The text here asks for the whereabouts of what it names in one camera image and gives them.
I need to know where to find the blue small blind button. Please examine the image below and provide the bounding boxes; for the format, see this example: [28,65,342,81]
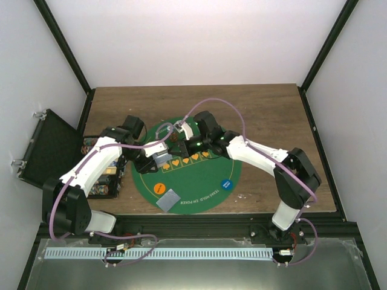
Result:
[221,179,233,191]

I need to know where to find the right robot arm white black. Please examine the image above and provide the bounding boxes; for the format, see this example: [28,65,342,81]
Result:
[169,111,322,243]

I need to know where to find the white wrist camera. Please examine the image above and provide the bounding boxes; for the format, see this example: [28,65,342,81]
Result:
[144,141,168,157]
[174,120,194,140]

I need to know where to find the stacked poker chips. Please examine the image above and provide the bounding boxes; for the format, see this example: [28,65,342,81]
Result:
[169,133,178,143]

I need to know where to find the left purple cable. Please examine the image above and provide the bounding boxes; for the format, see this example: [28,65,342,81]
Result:
[48,122,175,268]

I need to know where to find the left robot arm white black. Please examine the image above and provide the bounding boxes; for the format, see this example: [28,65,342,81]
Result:
[42,115,168,244]

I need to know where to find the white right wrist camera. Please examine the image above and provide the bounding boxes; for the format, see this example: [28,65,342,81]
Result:
[174,120,194,140]

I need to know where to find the blue patterned card deck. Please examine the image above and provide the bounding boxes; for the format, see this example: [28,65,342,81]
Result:
[152,153,172,167]

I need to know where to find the orange big blind button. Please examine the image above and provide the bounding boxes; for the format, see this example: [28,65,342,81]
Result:
[154,182,166,195]

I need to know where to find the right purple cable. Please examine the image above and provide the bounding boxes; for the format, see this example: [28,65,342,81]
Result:
[181,98,319,268]

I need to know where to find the light blue slotted strip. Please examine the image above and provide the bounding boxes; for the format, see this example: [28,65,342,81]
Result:
[44,247,273,260]

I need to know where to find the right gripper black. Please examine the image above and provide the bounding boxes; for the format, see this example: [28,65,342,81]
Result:
[168,135,210,160]

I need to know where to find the round green poker mat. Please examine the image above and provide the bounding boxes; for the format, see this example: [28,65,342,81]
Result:
[130,116,241,216]

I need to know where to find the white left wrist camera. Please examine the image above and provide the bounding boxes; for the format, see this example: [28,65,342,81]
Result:
[144,141,168,157]

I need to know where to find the black mounting rail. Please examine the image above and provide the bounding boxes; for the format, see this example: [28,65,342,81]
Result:
[39,211,357,245]

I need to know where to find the black poker chip case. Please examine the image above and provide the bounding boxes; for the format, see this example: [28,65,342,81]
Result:
[80,136,126,199]

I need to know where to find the purple cable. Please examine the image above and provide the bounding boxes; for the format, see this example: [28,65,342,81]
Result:
[181,98,319,268]
[48,122,175,268]

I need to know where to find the dealt cards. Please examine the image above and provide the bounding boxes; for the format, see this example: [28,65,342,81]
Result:
[156,189,181,213]

